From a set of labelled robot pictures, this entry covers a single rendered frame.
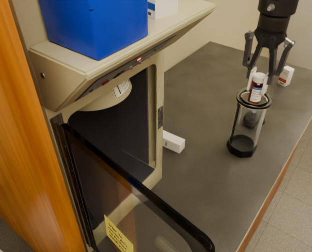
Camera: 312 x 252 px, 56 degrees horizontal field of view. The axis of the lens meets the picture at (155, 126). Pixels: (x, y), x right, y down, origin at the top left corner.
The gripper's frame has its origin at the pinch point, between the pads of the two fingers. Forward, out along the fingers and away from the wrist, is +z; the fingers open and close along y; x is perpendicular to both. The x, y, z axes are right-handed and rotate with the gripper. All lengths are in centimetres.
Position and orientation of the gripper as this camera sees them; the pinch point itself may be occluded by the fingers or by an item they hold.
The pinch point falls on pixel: (258, 81)
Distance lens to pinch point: 93.5
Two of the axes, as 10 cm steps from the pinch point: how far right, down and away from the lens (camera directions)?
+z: 0.1, 7.7, 6.3
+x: 6.0, -5.1, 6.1
